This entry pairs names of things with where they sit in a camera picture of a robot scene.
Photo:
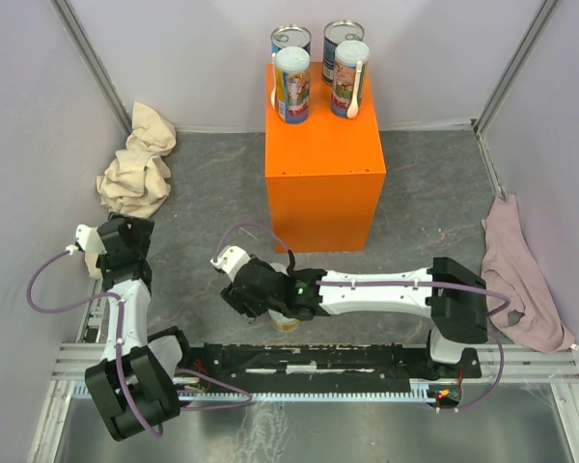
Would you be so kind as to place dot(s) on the colourful can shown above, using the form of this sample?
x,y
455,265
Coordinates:
x,y
349,71

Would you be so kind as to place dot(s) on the yellow can white lid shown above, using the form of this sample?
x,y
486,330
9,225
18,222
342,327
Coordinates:
x,y
282,323

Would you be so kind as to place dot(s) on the light blue cable duct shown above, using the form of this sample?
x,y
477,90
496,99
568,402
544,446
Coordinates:
x,y
309,393

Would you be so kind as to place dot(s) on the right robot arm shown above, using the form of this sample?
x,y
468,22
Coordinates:
x,y
447,293

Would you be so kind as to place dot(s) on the aluminium frame post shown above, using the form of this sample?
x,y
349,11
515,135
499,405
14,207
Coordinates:
x,y
515,64
67,14

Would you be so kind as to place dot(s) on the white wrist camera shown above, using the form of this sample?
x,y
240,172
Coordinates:
x,y
230,261
87,239

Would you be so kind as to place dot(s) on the yellow labelled can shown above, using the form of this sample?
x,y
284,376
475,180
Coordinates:
x,y
292,80

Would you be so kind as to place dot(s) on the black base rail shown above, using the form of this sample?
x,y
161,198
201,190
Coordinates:
x,y
327,368

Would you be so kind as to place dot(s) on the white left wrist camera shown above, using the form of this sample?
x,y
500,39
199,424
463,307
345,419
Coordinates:
x,y
87,239

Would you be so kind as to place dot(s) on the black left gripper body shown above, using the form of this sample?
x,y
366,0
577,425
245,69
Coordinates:
x,y
140,231

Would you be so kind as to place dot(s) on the mauve crumpled cloth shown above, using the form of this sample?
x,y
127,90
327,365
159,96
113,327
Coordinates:
x,y
508,267

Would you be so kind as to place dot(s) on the beige crumpled cloth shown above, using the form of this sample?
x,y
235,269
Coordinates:
x,y
135,183

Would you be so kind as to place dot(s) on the blue tall tin can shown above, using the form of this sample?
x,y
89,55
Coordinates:
x,y
290,35

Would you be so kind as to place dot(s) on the grey lid can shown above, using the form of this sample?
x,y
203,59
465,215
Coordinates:
x,y
279,267

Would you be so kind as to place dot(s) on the aluminium frame post right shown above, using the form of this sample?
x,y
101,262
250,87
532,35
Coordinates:
x,y
515,64

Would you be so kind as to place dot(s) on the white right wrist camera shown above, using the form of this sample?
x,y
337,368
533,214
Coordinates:
x,y
230,261

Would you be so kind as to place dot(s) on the orange box counter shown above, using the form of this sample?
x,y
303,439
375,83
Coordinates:
x,y
324,176

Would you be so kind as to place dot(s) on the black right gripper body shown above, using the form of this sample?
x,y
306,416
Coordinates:
x,y
237,303

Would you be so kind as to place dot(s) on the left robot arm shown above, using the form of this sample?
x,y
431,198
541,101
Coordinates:
x,y
132,386

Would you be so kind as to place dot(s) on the aluminium frame post left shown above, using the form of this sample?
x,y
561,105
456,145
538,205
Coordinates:
x,y
67,14

